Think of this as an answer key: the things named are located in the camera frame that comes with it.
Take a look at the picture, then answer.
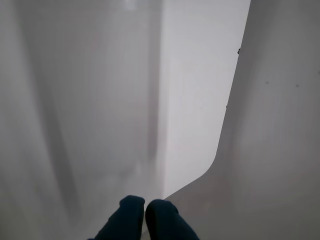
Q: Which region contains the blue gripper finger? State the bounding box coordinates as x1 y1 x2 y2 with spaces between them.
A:
87 195 146 240
145 199 201 240

